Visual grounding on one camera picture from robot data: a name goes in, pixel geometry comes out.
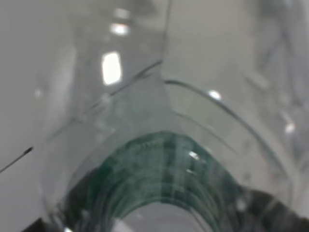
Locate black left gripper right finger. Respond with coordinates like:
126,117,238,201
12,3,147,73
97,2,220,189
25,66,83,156
245,190,309,232

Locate clear green-label water bottle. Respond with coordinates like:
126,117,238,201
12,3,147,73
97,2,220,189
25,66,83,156
36,0,309,232

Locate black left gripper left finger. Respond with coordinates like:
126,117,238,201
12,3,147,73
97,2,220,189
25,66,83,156
0,216,53,232

